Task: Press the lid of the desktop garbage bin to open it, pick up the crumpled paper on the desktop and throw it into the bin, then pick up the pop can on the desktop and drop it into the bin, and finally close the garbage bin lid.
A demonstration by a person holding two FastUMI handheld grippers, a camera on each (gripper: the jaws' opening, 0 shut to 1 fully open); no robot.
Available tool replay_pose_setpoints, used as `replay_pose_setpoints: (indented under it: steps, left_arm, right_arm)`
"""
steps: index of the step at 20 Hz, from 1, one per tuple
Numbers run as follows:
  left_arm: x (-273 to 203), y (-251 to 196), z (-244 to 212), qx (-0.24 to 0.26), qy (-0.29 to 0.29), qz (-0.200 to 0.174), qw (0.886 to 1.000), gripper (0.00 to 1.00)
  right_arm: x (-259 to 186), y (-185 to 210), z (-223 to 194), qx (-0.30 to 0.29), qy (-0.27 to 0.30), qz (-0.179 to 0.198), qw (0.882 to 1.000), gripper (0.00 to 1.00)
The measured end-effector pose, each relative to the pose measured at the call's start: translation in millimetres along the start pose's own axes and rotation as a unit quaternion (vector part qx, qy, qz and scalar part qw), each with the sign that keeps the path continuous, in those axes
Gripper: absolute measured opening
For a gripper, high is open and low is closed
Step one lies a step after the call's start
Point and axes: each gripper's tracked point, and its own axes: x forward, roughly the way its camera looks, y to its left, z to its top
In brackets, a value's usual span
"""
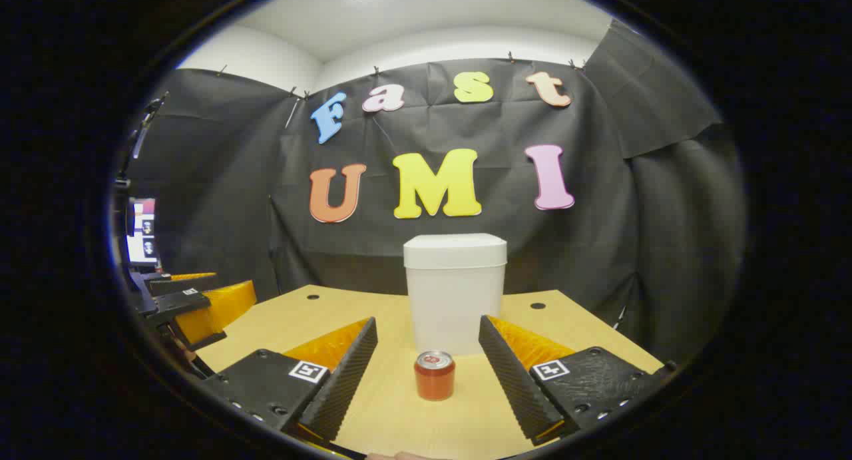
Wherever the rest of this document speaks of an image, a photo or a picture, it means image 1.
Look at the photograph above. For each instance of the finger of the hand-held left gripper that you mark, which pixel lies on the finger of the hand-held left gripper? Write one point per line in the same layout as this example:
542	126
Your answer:
180	283
219	307

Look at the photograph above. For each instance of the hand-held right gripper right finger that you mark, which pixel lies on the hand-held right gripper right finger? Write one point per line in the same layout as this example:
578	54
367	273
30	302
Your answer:
516	387

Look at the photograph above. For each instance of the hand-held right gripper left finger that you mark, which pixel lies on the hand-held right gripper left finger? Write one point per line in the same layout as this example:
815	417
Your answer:
346	387

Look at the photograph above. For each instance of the red pop can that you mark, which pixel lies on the red pop can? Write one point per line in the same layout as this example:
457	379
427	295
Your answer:
434	380

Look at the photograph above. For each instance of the white desktop garbage bin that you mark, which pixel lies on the white desktop garbage bin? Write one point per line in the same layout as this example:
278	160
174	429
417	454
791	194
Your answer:
452	293

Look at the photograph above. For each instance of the wooden desktop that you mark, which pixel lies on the wooden desktop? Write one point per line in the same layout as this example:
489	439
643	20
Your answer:
386	413

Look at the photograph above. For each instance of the computer monitor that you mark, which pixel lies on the computer monitor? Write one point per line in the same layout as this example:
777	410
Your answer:
143	247

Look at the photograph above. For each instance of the black backdrop cloth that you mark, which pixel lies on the black backdrop cloth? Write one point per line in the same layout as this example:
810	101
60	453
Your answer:
599	180

